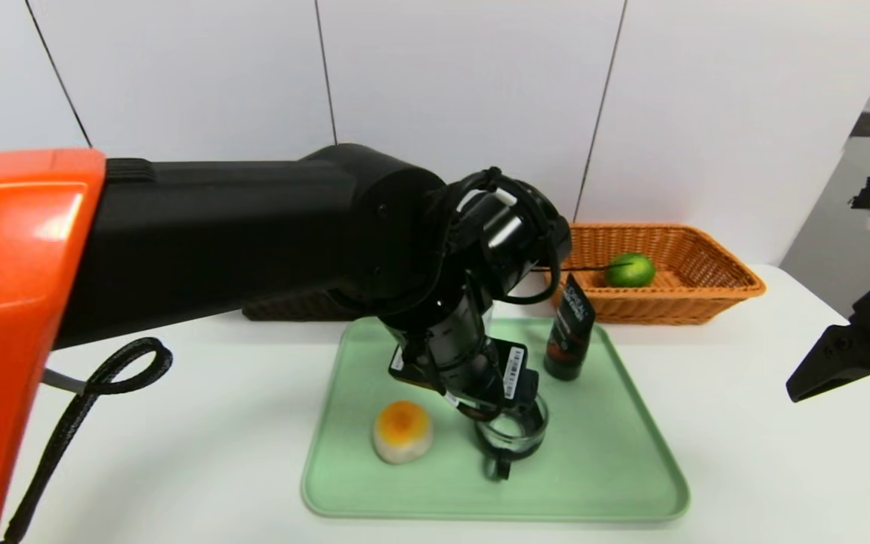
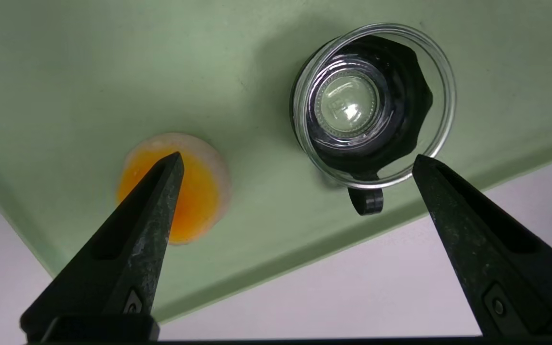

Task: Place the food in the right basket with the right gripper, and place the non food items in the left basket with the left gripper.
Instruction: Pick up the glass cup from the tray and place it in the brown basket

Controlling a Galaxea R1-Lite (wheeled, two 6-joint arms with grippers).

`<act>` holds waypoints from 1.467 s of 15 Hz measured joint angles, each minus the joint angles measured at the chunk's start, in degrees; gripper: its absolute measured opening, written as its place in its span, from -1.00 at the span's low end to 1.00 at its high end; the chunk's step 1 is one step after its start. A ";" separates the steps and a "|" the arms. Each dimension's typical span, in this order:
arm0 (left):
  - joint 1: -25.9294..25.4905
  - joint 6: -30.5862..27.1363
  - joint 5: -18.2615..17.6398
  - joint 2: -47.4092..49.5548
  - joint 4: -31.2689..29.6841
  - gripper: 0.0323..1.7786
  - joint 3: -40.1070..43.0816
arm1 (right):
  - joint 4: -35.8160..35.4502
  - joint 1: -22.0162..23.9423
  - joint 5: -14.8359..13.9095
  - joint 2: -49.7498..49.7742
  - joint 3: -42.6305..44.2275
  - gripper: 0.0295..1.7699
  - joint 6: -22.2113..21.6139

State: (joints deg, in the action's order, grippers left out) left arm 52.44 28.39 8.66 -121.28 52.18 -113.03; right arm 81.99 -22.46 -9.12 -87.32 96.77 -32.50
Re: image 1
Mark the orange wicker basket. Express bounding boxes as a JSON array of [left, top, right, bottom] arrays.
[[552, 223, 767, 326]]

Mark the glass cup with black handle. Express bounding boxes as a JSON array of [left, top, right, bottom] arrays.
[[475, 393, 549, 482]]

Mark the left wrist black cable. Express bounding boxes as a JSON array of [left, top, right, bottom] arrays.
[[443, 168, 632, 307]]

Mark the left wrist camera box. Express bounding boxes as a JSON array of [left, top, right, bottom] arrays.
[[480, 187, 528, 250]]

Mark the light green plastic tray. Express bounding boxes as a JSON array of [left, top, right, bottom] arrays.
[[301, 316, 691, 524]]

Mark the orange and white bun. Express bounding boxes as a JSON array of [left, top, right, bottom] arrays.
[[372, 400, 434, 465]]

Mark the dark brown wicker basket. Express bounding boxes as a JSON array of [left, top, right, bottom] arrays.
[[242, 289, 347, 322]]

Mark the green citrus fruit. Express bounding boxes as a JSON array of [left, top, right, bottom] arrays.
[[605, 252, 656, 289]]

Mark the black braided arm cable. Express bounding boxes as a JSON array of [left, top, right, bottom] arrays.
[[1, 338, 174, 544]]

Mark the black cosmetic tube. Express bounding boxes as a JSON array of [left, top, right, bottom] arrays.
[[543, 274, 597, 382]]

